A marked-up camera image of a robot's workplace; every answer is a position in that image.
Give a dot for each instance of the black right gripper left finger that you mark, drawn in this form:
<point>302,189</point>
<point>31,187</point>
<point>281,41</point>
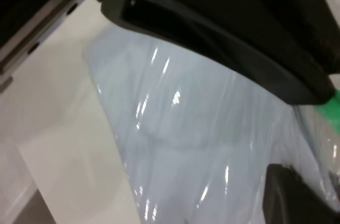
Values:
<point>212,9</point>

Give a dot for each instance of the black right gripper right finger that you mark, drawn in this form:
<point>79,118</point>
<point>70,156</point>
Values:
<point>292,197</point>

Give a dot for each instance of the clear bag with green zipper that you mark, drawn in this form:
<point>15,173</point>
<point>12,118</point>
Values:
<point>186,128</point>

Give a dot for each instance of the clear plastic-wrapped light blue package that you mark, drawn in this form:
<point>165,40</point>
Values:
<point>172,96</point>

